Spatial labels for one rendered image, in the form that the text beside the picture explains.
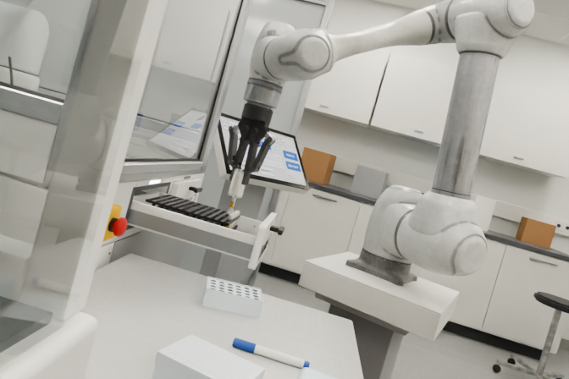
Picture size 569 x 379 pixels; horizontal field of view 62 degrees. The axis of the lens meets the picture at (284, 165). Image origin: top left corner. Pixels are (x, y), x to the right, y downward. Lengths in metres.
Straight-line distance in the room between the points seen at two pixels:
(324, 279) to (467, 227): 0.40
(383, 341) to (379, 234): 0.30
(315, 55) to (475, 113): 0.49
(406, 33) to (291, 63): 0.47
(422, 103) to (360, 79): 0.60
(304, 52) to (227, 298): 0.53
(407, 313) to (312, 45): 0.71
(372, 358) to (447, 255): 0.41
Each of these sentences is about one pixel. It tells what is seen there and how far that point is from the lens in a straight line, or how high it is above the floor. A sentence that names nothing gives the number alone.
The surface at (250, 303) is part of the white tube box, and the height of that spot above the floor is 0.79.
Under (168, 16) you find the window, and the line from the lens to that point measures 1.20.
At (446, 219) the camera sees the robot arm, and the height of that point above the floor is 1.06.
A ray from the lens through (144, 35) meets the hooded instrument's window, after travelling 0.46.
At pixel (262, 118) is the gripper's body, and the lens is 1.18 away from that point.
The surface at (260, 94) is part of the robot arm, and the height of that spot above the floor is 1.23.
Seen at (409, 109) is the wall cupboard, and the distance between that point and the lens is 4.55.
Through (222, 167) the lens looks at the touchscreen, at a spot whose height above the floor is 0.98.
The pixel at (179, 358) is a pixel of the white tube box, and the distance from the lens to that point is 0.70.
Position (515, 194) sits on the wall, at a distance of 5.12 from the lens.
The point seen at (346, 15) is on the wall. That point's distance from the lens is 5.08.
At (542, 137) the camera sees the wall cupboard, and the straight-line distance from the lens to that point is 4.82.
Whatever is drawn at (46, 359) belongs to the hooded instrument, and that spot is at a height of 0.90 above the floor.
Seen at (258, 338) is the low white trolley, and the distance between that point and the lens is 0.96.
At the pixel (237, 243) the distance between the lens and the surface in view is 1.18.
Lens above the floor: 1.12
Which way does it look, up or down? 2 degrees down
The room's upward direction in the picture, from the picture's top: 16 degrees clockwise
